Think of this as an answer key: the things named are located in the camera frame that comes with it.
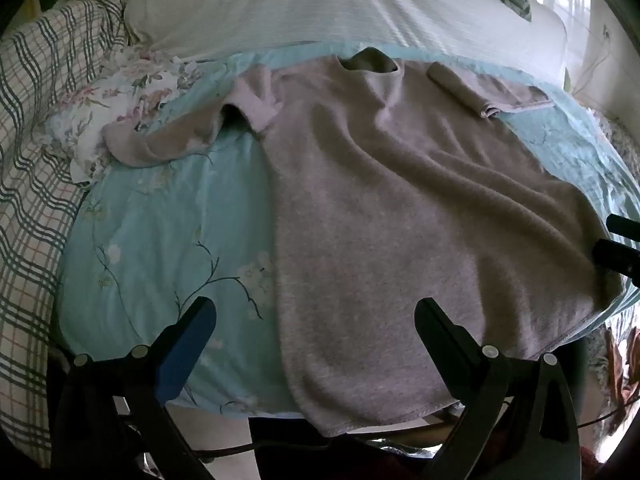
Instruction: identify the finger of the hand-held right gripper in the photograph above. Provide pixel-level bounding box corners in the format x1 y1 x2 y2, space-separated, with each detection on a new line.
593 238 640 277
606 213 640 237

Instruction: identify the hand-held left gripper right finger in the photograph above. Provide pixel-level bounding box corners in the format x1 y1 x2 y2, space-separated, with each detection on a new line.
415 297 583 480

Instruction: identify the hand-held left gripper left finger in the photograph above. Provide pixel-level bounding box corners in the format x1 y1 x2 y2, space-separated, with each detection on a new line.
50 296 221 480

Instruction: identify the beige knit sweater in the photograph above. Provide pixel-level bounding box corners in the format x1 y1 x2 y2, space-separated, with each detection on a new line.
102 46 626 438

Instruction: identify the brown leaf print cloth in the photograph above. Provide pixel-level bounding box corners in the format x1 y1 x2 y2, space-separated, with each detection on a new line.
585 322 640 413

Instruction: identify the light blue floral bed sheet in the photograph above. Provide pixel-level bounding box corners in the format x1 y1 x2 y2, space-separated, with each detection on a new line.
57 42 640 418

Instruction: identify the plaid quilt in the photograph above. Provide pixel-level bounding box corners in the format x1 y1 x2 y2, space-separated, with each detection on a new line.
0 0 136 466

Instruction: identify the white floral cloth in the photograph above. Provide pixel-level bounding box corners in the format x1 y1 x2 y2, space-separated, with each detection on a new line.
47 45 203 186

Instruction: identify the white striped blanket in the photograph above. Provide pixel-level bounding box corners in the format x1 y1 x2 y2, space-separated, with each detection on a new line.
122 0 568 81

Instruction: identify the wall socket with cord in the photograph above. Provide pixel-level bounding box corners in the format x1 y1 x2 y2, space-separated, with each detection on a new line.
570 22 613 98

